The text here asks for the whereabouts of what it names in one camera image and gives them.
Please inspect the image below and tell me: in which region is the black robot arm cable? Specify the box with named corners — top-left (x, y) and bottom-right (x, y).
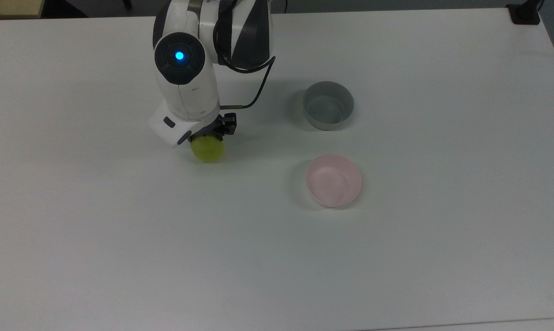
top-left (214, 9), bottom-right (277, 110)

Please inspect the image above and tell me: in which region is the black camera clamp mount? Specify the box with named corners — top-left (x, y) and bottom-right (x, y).
top-left (507, 0), bottom-right (545, 25)

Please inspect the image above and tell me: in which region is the grey plastic bowl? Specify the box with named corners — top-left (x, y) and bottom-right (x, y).
top-left (303, 81), bottom-right (354, 131)

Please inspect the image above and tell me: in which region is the light wooden board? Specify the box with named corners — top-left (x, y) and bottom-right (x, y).
top-left (0, 0), bottom-right (45, 20)

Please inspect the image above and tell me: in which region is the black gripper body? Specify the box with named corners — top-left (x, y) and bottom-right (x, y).
top-left (194, 115), bottom-right (227, 141)

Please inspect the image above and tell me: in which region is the green pear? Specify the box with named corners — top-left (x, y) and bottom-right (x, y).
top-left (191, 135), bottom-right (225, 163)

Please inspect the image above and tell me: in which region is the pink plastic bowl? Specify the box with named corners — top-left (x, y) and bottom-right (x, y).
top-left (305, 154), bottom-right (363, 208)

